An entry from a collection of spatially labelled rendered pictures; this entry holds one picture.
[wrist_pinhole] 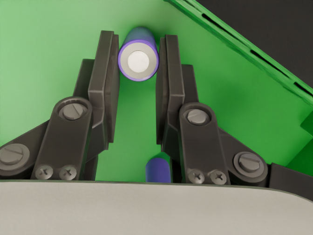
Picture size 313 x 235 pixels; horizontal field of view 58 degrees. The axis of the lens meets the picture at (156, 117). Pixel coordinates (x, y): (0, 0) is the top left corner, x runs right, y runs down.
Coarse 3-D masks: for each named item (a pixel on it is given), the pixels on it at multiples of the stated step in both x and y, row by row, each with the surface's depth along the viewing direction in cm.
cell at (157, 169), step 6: (150, 162) 21; (156, 162) 20; (162, 162) 20; (150, 168) 20; (156, 168) 20; (162, 168) 20; (168, 168) 20; (150, 174) 19; (156, 174) 19; (162, 174) 19; (168, 174) 19; (150, 180) 19; (156, 180) 18; (162, 180) 18; (168, 180) 19
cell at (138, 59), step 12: (132, 36) 13; (144, 36) 13; (120, 48) 12; (132, 48) 12; (144, 48) 12; (156, 48) 12; (120, 60) 12; (132, 60) 12; (144, 60) 12; (156, 60) 12; (132, 72) 12; (144, 72) 12
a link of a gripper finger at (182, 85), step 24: (168, 48) 11; (168, 72) 10; (192, 72) 12; (168, 96) 10; (192, 96) 11; (168, 120) 10; (168, 144) 10; (240, 144) 9; (240, 168) 8; (264, 168) 9
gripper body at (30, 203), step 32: (0, 192) 6; (32, 192) 6; (64, 192) 6; (96, 192) 6; (128, 192) 6; (160, 192) 6; (192, 192) 6; (224, 192) 7; (256, 192) 7; (288, 192) 7; (0, 224) 6; (32, 224) 6; (64, 224) 6; (96, 224) 6; (128, 224) 6; (160, 224) 6; (192, 224) 6; (224, 224) 6; (256, 224) 6; (288, 224) 6
